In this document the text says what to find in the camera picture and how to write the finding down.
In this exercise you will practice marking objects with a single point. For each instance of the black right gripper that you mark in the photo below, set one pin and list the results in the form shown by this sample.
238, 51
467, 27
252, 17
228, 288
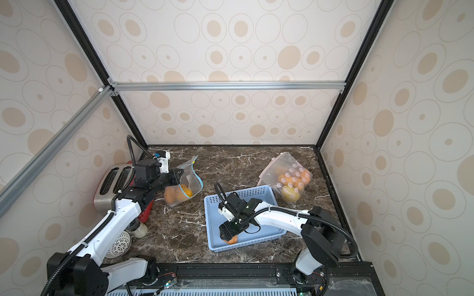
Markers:
231, 227

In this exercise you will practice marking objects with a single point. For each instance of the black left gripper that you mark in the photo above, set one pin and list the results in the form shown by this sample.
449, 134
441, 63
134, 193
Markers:
174, 173

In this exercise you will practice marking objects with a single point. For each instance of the orange wrinkled potato front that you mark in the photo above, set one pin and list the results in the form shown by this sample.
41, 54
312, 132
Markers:
231, 241

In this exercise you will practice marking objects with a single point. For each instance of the clear blue zipper bag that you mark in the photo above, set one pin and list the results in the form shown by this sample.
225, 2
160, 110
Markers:
190, 178

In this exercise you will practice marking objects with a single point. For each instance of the green yellow potato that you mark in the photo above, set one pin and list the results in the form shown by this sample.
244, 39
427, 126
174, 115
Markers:
290, 194

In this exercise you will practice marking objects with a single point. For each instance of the clear pink zipper bag spare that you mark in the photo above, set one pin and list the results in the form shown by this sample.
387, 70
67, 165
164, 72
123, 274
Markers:
285, 170

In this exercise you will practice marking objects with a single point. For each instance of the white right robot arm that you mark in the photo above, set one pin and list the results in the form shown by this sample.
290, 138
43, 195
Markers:
325, 240

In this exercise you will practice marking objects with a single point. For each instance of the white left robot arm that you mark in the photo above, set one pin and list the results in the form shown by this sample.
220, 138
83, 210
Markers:
78, 272

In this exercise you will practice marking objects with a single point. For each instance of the light blue plastic basket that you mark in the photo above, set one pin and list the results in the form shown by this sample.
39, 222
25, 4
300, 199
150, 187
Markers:
254, 234

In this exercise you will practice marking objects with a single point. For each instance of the red steel toaster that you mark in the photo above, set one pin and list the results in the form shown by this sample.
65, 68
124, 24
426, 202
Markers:
118, 177

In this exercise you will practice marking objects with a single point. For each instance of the white patterned bowl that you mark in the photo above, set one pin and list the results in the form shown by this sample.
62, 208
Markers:
120, 247

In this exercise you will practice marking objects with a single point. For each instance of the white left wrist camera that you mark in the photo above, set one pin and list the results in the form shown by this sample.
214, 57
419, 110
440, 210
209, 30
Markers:
163, 157

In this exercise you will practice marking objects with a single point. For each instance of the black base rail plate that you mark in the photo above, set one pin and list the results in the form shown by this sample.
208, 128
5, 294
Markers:
183, 258

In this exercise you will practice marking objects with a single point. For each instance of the silver aluminium rail back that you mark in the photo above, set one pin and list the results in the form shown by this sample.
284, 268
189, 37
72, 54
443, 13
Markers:
230, 86

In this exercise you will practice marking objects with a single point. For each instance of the silver aluminium rail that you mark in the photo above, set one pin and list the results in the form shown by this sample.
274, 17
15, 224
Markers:
21, 181
230, 86

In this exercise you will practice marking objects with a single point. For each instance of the black corner frame post left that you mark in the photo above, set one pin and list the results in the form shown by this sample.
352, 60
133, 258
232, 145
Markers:
77, 29

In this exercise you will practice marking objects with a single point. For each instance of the black corner frame post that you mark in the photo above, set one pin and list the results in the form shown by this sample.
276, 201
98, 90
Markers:
77, 29
367, 43

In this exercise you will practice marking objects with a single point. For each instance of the silver aluminium rail left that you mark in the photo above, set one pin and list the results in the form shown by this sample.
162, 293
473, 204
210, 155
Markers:
21, 181

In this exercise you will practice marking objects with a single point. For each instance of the black corner frame post right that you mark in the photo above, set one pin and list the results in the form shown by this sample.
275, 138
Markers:
367, 43

